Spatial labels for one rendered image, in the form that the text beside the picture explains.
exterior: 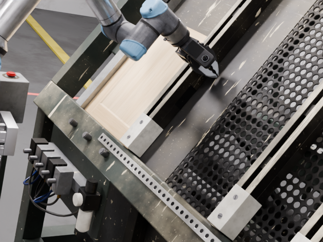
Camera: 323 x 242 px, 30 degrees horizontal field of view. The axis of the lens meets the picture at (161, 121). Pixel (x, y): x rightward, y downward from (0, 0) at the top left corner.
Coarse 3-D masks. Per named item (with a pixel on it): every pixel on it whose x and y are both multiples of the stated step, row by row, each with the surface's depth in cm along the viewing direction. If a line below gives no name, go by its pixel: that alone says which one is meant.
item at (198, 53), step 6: (186, 42) 189; (192, 42) 188; (186, 48) 188; (192, 48) 188; (198, 48) 187; (204, 48) 187; (192, 54) 187; (198, 54) 187; (204, 54) 186; (210, 54) 186; (198, 60) 186; (204, 60) 185; (210, 60) 185; (204, 66) 185
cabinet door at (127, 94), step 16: (192, 32) 221; (160, 48) 228; (176, 48) 222; (128, 64) 235; (144, 64) 229; (160, 64) 223; (176, 64) 217; (112, 80) 235; (128, 80) 229; (144, 80) 223; (160, 80) 218; (96, 96) 236; (112, 96) 230; (128, 96) 224; (144, 96) 218; (96, 112) 230; (112, 112) 224; (128, 112) 219; (112, 128) 219; (128, 128) 213
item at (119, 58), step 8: (176, 0) 239; (120, 56) 237; (112, 64) 237; (120, 64) 237; (104, 72) 238; (112, 72) 237; (96, 80) 238; (104, 80) 236; (88, 88) 238; (96, 88) 236; (80, 96) 239; (88, 96) 235; (80, 104) 236
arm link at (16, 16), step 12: (0, 0) 152; (12, 0) 152; (24, 0) 152; (36, 0) 154; (0, 12) 151; (12, 12) 152; (24, 12) 154; (0, 24) 152; (12, 24) 153; (0, 36) 152; (0, 48) 152; (0, 60) 152
